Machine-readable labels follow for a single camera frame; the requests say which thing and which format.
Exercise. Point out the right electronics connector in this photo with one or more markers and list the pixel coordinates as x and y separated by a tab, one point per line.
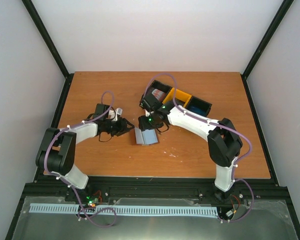
235	204

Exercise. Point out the black bin with red cards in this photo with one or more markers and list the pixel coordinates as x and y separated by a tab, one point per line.
159	85

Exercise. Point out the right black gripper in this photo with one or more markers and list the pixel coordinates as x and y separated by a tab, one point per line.
143	125

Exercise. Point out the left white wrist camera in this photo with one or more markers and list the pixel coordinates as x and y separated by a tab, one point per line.
115	114

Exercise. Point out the light blue cable duct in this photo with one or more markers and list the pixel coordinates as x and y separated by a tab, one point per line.
127	210

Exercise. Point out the brown leather card holder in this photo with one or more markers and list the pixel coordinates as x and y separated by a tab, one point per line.
146	138

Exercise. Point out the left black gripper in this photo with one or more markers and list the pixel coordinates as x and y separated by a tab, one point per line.
122	128

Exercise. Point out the red white card stack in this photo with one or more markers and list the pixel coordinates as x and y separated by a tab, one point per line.
159	94

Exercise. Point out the yellow card bin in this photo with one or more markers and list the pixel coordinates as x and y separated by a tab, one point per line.
181	98

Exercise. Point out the blue card stack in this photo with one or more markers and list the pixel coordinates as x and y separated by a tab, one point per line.
197	110

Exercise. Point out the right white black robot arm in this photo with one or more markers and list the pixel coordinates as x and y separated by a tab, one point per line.
224	145

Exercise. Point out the left electronics board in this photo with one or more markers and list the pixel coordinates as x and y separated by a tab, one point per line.
94	199

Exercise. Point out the black bin with blue cards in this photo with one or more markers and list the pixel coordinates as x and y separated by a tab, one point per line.
195	101

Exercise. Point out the black aluminium frame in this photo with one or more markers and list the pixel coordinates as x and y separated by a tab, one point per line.
142	187

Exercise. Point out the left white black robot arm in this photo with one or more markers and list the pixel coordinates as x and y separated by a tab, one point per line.
56	154

